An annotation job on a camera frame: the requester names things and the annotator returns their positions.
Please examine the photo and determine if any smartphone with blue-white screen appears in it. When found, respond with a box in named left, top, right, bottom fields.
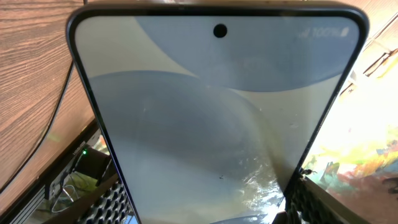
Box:
left=65, top=1, right=369, bottom=223

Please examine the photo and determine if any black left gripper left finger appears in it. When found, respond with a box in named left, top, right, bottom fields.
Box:
left=45, top=174, right=134, bottom=224

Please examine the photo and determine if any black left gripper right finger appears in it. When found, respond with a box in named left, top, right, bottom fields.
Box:
left=272, top=169, right=361, bottom=224

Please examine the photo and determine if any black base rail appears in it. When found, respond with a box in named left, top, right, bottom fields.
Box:
left=1, top=121, right=101, bottom=224

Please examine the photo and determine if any black USB-C charging cable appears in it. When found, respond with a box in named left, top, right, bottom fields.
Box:
left=0, top=60, right=75, bottom=194

